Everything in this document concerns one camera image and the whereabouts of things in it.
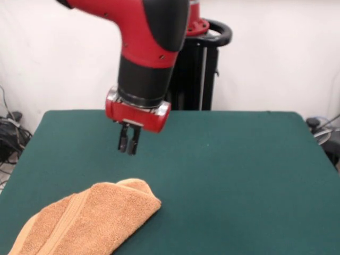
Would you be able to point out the orange terry towel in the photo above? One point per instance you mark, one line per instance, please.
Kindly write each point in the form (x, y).
(93, 217)

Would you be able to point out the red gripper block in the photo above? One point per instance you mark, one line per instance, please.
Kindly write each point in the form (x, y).
(138, 117)

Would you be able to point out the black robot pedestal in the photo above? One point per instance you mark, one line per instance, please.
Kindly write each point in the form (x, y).
(194, 79)

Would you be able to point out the dark green table cloth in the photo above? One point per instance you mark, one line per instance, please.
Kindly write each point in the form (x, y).
(212, 186)

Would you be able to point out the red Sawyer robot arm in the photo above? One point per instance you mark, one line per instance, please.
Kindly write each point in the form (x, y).
(148, 32)

